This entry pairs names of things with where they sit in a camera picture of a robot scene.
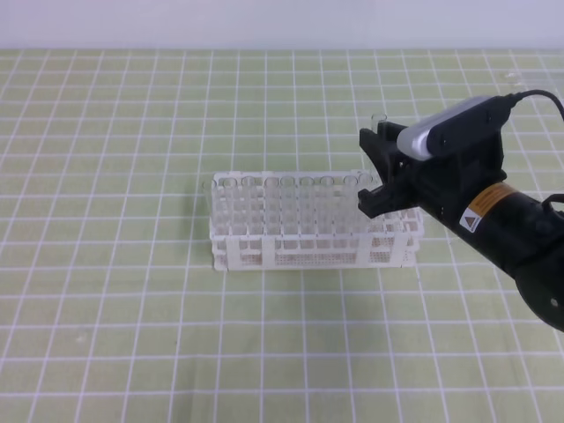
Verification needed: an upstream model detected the clear glass test tube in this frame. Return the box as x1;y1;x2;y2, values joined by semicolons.
370;112;389;186

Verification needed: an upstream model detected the black camera cable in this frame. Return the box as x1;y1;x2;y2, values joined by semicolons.
506;89;564;122

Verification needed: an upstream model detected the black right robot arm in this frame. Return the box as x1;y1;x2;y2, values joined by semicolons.
358;122;563;330

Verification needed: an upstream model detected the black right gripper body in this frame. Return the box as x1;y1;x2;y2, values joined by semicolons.
394;127;507;229

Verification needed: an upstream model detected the white plastic test tube rack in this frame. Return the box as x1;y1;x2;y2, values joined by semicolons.
203;170;424;271

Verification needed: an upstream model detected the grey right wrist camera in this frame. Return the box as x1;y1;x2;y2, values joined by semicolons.
397;96;512;161

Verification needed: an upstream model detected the clear tube lying far right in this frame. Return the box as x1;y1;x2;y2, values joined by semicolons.
503;70;563;88

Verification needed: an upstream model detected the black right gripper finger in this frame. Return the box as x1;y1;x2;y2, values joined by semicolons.
360;122;412;184
358;181;419;217

